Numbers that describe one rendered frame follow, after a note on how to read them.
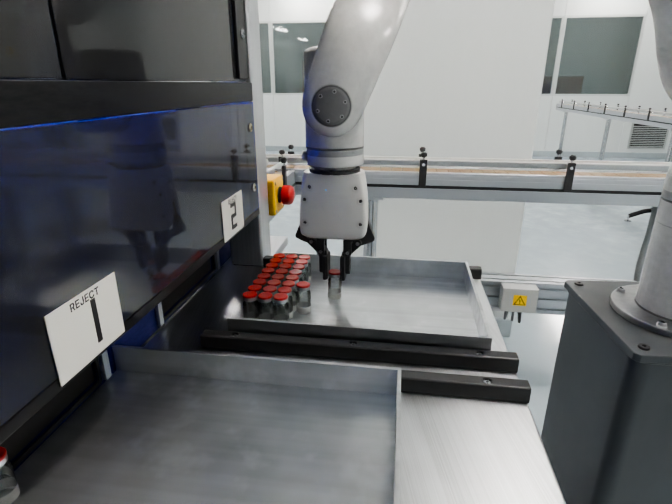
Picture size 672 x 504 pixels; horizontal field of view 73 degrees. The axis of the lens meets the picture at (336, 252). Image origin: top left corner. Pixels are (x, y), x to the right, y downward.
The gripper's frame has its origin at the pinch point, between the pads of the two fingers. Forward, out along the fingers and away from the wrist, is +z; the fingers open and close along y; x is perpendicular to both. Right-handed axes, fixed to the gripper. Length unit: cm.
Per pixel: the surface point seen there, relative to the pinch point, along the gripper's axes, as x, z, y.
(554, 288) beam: 91, 41, 65
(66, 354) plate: -39.6, -7.4, -14.8
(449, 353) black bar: -17.1, 3.8, 16.7
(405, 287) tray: 5.5, 5.6, 11.3
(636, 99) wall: 804, -2, 386
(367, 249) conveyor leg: 91, 30, -2
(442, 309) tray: -1.8, 5.6, 17.0
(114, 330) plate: -33.7, -6.2, -14.9
